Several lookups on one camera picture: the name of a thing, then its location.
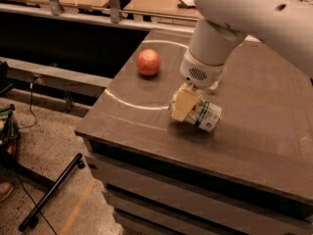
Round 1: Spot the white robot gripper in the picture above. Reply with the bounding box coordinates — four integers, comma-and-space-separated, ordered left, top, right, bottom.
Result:
171, 50, 224, 121

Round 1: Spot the white green 7up can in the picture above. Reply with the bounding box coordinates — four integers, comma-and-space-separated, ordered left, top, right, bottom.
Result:
169, 99, 222, 132

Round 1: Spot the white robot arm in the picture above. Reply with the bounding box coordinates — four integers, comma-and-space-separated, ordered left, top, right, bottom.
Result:
171, 0, 313, 121

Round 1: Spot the clear plastic water bottle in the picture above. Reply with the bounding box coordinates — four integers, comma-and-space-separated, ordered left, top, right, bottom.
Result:
208, 73, 223, 91

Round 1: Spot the orange round fruit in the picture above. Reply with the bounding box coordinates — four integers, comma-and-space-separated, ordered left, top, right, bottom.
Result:
136, 49, 161, 76

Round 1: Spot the grey cabinet with drawers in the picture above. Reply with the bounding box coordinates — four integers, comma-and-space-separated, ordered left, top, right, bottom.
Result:
75, 30, 313, 235

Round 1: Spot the green dark bag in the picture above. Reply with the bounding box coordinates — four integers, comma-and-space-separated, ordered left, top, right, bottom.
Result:
0, 104, 20, 158

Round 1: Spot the black metal floor bar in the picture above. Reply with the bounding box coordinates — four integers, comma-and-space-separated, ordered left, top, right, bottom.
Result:
19, 153, 84, 232

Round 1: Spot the shoe on floor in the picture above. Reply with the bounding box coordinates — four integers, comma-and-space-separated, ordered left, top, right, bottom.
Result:
0, 181, 14, 202

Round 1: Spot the metal bracket post middle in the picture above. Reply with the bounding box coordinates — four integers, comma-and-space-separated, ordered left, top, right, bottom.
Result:
109, 0, 122, 24

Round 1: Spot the black cable on floor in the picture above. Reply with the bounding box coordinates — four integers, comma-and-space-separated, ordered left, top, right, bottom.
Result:
19, 75, 40, 130

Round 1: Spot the grey metal rail beam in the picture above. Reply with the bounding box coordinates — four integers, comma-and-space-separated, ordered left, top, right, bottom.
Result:
0, 57, 112, 98

